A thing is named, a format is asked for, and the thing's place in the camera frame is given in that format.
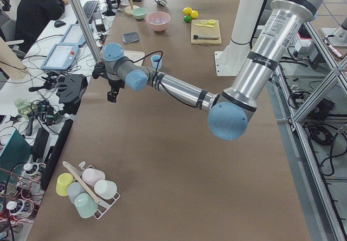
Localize seated person black hoodie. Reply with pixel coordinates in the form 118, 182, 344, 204
15, 0, 69, 53

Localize black keyboard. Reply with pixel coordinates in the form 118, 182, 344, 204
82, 1, 99, 24

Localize yellow cup on rack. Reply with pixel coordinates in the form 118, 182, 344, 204
56, 173, 74, 196

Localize steel muddler rod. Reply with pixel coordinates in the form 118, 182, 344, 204
193, 35, 220, 40

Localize grey folded cloth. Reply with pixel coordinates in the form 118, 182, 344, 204
123, 32, 139, 44

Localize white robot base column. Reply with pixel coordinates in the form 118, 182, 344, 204
215, 0, 267, 76

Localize lemon half slice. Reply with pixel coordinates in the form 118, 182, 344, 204
208, 19, 216, 26

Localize teach pendant tablet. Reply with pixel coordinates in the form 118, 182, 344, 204
60, 24, 86, 47
41, 43, 79, 71

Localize white cup on rack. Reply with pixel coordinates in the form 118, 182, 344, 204
94, 180, 118, 200

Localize wooden cutting board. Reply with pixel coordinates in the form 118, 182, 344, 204
190, 20, 222, 46

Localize white cup rack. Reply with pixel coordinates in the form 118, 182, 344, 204
62, 161, 120, 219

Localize pink bowl of ice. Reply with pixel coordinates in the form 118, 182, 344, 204
146, 11, 171, 32

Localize mint green bowl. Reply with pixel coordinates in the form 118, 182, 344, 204
132, 8, 147, 20

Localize grey cup on rack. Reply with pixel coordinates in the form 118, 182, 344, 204
67, 181, 85, 204

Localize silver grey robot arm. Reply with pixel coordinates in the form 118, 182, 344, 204
103, 0, 323, 140

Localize green lime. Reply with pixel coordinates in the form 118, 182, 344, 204
183, 15, 191, 23

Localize pink cup on rack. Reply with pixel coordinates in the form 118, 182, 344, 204
82, 168, 106, 187

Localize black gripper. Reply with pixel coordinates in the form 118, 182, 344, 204
92, 63, 125, 103

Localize cream rabbit tray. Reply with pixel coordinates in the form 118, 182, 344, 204
124, 50, 145, 66

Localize mint cup on rack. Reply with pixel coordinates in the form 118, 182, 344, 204
74, 193, 98, 218

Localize yellow plastic knife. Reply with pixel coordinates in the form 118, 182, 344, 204
194, 23, 215, 28

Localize aluminium frame post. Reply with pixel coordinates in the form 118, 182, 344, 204
70, 0, 102, 64

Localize light blue plastic cup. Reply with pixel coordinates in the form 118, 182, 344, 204
151, 54, 162, 70

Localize yellow lemon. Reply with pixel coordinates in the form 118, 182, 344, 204
190, 10, 199, 19
182, 7, 192, 16

